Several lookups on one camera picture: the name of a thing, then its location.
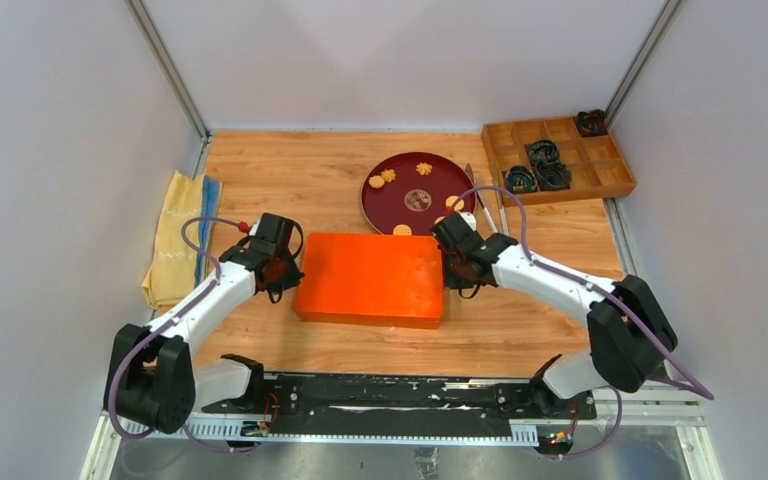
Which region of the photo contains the orange box lid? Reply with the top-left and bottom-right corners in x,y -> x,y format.
294,232 -> 444,317

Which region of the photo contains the orange cookie box tray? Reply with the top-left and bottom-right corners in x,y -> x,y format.
297,312 -> 443,329

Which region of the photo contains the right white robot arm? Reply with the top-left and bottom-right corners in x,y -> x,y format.
431,213 -> 677,418

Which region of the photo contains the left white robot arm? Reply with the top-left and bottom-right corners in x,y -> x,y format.
103,213 -> 304,440

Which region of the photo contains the dark red round plate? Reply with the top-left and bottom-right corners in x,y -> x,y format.
360,152 -> 474,236

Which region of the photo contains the rolled dark patterned tie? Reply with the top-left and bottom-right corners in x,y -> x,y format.
503,165 -> 539,194
574,109 -> 608,138
525,139 -> 560,168
535,161 -> 572,191

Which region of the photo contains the yellow blue cloth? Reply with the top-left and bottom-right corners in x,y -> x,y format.
141,172 -> 222,309

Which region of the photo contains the flower butter cookie upper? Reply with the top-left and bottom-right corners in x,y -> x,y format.
415,162 -> 433,176

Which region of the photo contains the flower butter cookie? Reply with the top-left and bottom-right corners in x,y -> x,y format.
415,162 -> 433,176
380,169 -> 396,183

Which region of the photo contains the flower butter cookie left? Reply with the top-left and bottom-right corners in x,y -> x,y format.
380,169 -> 396,183

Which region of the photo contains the plain round butter cookie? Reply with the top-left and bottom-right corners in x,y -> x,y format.
367,175 -> 386,189

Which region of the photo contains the wooden compartment organizer box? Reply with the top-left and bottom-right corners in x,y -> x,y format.
481,117 -> 637,205

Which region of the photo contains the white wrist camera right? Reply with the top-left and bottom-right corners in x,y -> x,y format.
458,212 -> 477,230

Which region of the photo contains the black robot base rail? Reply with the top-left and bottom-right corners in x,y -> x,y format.
190,371 -> 597,446

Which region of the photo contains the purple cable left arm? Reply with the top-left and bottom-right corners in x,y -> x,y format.
106,215 -> 253,455

